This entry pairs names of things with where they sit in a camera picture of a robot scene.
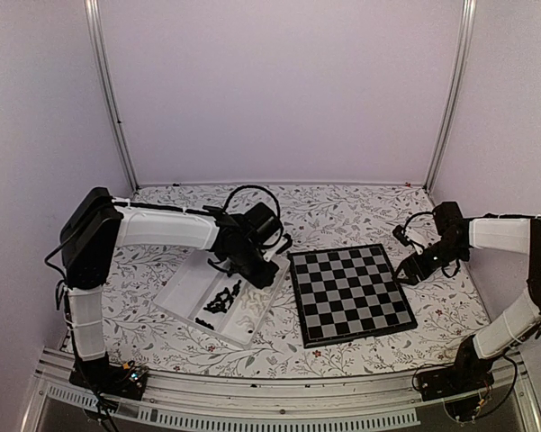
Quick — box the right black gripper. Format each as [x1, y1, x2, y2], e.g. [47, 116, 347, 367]
[392, 238, 469, 286]

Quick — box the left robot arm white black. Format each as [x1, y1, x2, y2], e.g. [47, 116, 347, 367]
[44, 187, 292, 391]

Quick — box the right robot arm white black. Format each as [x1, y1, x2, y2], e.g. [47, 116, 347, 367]
[392, 202, 541, 392]

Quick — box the pile of black chess pieces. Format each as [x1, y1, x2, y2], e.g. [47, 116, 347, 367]
[194, 280, 242, 330]

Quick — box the pile of white chess pieces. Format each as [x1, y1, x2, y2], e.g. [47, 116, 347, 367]
[237, 288, 274, 329]

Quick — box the floral patterned table mat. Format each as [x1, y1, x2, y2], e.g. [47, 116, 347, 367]
[61, 183, 494, 379]

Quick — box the clear plastic piece tray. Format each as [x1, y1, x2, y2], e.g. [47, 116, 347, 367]
[153, 250, 289, 349]

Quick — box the black grey chessboard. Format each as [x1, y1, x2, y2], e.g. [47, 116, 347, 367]
[288, 244, 418, 349]

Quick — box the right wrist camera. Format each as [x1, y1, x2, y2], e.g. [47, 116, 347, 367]
[392, 225, 428, 255]

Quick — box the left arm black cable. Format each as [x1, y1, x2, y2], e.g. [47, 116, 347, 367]
[222, 184, 284, 235]

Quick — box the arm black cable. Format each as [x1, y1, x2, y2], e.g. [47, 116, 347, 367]
[402, 210, 437, 235]
[222, 184, 284, 235]

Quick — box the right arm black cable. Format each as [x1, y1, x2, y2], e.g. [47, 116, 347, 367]
[402, 210, 437, 235]

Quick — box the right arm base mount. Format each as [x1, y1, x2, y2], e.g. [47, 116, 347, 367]
[412, 359, 494, 423]

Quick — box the front aluminium rail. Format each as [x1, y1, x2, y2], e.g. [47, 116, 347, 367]
[21, 349, 541, 431]

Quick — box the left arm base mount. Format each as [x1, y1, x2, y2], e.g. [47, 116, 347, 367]
[69, 357, 149, 401]

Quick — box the right aluminium frame post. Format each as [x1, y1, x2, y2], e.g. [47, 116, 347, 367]
[423, 0, 477, 194]

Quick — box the aluminium frame post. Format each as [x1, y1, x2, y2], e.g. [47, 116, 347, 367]
[423, 0, 477, 194]
[84, 0, 140, 192]

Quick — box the left aluminium frame post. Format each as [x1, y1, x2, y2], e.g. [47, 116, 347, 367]
[84, 0, 140, 192]

